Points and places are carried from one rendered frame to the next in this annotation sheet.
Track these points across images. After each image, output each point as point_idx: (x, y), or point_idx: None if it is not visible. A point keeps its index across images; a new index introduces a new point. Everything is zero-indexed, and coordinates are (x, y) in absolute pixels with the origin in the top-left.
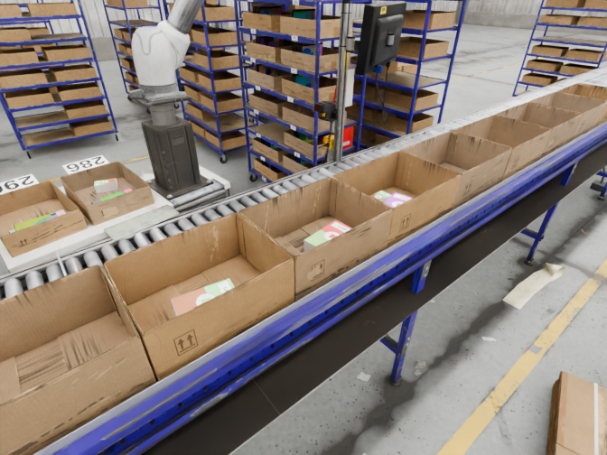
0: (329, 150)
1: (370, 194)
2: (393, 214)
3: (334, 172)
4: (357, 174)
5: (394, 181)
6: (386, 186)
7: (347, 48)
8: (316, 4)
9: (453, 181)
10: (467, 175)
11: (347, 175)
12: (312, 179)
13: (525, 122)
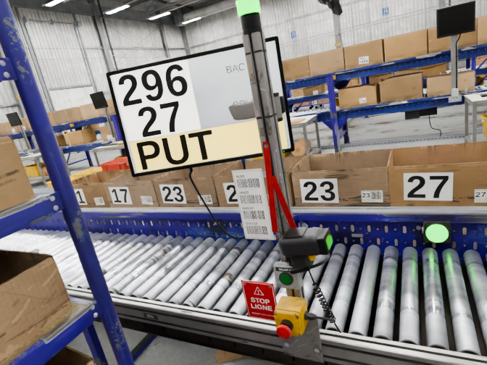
0: None
1: (435, 204)
2: None
3: (346, 318)
4: (466, 172)
5: (391, 200)
6: (406, 203)
7: (281, 113)
8: (25, 68)
9: (403, 151)
10: (380, 153)
11: (485, 167)
12: (411, 320)
13: (228, 166)
